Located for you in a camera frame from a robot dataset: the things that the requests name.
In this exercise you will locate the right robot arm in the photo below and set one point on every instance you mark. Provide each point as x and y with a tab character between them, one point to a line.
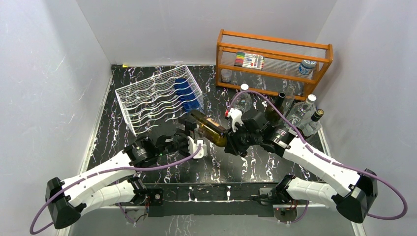
352	193

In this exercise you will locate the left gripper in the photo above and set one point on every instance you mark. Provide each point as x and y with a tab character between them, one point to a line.
190	125

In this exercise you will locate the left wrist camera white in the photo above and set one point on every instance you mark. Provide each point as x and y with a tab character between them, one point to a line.
197	148

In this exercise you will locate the clear bottle silver cap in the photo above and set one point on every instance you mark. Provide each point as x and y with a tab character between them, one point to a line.
301	109

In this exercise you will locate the blue white lidded jar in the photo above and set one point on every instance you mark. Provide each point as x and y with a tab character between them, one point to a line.
306	68

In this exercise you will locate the dark green open bottle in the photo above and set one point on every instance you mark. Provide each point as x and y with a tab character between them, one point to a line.
271	115

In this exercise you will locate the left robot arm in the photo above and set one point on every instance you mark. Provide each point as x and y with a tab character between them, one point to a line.
69	199

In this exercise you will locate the dark bottle black foil top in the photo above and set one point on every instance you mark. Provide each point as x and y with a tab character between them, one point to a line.
311	125

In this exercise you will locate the brown wine bottle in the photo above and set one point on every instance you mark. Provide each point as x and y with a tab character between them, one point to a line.
210	129

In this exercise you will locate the orange wooden shelf rack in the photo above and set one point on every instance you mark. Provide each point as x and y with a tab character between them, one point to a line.
282	57

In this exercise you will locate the colour marker pen set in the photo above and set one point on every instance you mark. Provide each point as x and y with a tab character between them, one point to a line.
251	61

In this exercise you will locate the small clear plastic cup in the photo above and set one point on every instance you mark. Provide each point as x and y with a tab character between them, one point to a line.
226	75

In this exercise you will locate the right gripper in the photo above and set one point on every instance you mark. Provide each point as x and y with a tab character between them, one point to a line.
233	146

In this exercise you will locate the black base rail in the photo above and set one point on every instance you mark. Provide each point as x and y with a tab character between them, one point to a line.
204	199

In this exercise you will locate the white wire wine rack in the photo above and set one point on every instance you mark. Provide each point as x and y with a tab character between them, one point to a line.
153	102

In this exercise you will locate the round clear glass bottle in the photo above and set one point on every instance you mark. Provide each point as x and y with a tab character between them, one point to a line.
243	103

